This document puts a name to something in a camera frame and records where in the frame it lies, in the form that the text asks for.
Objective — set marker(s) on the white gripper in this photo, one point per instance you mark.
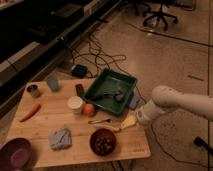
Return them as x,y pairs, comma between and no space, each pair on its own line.
145,115

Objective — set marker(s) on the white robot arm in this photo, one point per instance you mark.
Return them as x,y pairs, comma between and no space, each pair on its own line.
164,100

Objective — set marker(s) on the white paper cup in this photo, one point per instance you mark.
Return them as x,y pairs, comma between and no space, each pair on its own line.
75,103

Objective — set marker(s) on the blue block at table edge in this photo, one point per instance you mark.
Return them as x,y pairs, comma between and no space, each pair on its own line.
133,102

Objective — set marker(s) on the grey object in tray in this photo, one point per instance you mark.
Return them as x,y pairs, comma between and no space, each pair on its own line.
118,96

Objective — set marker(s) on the green plastic tray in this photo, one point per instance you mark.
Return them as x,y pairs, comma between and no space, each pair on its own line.
110,81

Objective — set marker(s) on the brown bowl with beans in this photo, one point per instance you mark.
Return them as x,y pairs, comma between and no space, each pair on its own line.
103,142

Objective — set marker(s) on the orange fruit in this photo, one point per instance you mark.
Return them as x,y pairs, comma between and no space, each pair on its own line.
89,110

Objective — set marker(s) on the black rectangular block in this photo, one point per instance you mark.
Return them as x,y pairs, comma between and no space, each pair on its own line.
79,90

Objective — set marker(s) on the black power adapter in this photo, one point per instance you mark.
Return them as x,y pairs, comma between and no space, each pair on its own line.
79,71

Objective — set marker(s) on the crumpled blue cloth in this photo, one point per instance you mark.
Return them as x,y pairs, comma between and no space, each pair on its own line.
60,139

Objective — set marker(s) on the orange carrot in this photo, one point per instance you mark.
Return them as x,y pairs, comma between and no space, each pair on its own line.
31,113

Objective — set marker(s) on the small metal can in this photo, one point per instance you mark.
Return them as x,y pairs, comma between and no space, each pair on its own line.
33,90

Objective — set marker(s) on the black office chair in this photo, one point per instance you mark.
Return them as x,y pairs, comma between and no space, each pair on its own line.
158,15

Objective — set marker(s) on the purple plate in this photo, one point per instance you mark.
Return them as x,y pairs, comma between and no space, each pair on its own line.
15,154

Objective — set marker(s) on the dark shelf unit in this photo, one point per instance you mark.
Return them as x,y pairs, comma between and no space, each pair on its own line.
32,31

